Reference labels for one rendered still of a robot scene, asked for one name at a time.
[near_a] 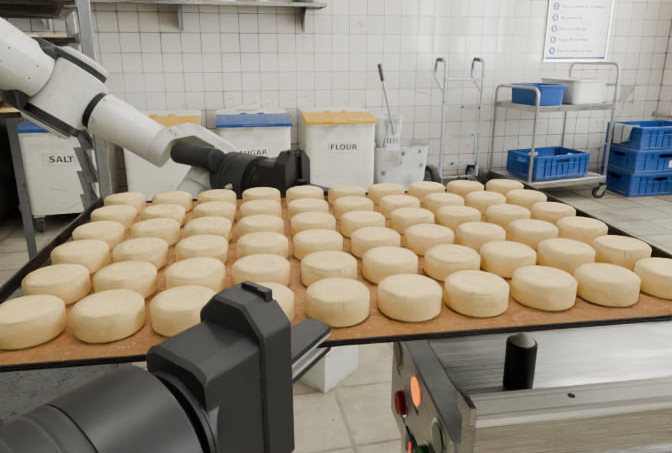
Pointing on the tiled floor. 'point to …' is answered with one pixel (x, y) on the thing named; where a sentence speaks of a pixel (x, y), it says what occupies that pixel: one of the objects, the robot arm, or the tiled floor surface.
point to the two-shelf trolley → (562, 135)
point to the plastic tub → (332, 368)
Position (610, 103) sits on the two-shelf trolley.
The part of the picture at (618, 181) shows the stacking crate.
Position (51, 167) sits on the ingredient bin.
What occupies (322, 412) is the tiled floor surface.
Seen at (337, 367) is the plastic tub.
